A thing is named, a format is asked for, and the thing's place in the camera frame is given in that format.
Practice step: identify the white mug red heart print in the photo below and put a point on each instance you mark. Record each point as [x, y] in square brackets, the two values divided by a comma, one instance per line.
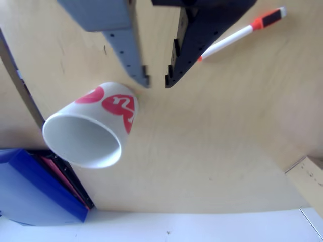
[75, 141]

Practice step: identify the pale wooden block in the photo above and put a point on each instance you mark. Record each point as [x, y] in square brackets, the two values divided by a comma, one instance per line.
[310, 181]

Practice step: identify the white marker pen orange cap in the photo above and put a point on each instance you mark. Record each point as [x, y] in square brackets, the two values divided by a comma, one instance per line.
[232, 39]

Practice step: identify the black tray with pink folder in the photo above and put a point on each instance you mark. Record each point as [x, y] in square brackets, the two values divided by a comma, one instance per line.
[63, 174]

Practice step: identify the blue box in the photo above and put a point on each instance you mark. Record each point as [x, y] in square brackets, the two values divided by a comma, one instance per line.
[38, 189]

